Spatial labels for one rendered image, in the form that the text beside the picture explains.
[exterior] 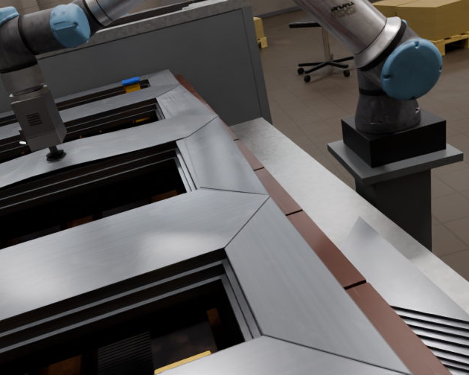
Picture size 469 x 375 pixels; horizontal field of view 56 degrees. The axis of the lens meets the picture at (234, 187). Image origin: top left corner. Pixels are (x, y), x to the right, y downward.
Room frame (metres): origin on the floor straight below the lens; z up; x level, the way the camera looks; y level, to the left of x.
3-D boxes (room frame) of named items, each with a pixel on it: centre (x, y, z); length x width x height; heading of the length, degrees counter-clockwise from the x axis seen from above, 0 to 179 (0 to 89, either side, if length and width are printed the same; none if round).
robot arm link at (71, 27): (0.95, 0.26, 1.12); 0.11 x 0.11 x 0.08; 84
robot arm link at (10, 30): (0.94, 0.36, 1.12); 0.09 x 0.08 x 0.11; 84
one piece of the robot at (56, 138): (0.94, 0.38, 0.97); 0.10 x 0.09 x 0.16; 96
